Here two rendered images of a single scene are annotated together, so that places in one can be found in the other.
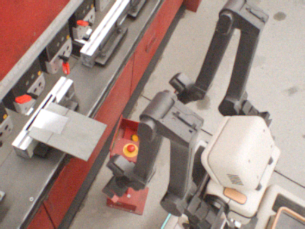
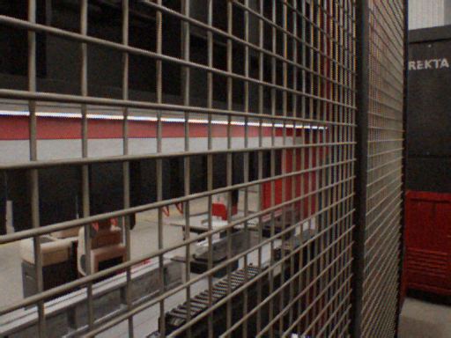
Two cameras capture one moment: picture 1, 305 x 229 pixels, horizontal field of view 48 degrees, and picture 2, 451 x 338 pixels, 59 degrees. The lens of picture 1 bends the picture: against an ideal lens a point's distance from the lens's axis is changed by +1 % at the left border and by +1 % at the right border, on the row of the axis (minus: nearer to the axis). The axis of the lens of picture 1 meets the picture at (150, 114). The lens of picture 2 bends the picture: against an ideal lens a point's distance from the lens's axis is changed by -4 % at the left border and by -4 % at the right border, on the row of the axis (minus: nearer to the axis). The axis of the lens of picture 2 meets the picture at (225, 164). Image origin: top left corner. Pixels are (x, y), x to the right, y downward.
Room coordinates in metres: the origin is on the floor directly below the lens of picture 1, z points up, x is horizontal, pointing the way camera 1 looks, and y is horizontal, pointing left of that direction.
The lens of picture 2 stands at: (2.46, 1.00, 1.41)
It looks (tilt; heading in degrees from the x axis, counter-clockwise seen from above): 4 degrees down; 198
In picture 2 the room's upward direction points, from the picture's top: straight up
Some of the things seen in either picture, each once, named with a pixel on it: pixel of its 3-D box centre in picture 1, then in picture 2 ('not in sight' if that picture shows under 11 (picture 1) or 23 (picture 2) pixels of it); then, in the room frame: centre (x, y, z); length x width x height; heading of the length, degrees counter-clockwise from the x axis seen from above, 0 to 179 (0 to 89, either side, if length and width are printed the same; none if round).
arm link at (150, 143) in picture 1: (149, 149); not in sight; (0.43, -0.02, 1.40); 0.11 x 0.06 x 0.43; 159
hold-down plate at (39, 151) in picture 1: (56, 127); not in sight; (0.71, 0.40, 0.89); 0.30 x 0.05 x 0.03; 168
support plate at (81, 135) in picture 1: (68, 130); (203, 224); (0.65, 0.32, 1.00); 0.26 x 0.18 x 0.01; 78
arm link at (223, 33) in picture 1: (214, 55); not in sight; (0.83, -0.17, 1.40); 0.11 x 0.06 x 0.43; 159
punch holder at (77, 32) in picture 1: (76, 13); (181, 176); (1.05, 0.38, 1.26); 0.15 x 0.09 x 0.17; 168
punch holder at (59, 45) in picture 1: (50, 45); (210, 172); (0.85, 0.42, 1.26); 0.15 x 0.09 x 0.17; 168
